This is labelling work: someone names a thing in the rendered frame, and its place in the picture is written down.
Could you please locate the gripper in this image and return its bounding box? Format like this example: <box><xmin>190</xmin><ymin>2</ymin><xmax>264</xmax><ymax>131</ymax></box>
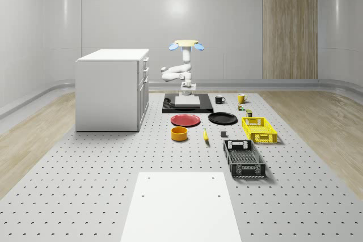
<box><xmin>180</xmin><ymin>83</ymin><xmax>197</xmax><ymax>97</ymax></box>

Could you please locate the yellow bowl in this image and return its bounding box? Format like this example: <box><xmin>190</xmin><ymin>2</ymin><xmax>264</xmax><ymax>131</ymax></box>
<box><xmin>171</xmin><ymin>126</ymin><xmax>188</xmax><ymax>142</ymax></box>

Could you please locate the red plate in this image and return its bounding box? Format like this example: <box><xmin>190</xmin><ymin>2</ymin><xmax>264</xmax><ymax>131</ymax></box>
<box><xmin>170</xmin><ymin>113</ymin><xmax>201</xmax><ymax>127</ymax></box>

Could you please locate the black plate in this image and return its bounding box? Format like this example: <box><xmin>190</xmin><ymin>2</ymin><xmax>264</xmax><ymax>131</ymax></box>
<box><xmin>208</xmin><ymin>112</ymin><xmax>238</xmax><ymax>125</ymax></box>

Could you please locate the white cabinet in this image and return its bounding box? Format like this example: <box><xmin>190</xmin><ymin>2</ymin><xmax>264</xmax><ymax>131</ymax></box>
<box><xmin>75</xmin><ymin>49</ymin><xmax>150</xmax><ymax>133</ymax></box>

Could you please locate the yellow basket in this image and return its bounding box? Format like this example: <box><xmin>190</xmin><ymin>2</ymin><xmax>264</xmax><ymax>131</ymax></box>
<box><xmin>241</xmin><ymin>117</ymin><xmax>278</xmax><ymax>144</ymax></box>

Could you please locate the dark grey basket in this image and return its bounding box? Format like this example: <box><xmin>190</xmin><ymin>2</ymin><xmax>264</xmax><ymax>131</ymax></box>
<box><xmin>223</xmin><ymin>139</ymin><xmax>267</xmax><ymax>179</ymax></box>

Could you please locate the white board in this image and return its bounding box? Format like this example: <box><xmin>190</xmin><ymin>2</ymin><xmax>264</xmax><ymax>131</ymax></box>
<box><xmin>120</xmin><ymin>172</ymin><xmax>242</xmax><ymax>242</ymax></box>

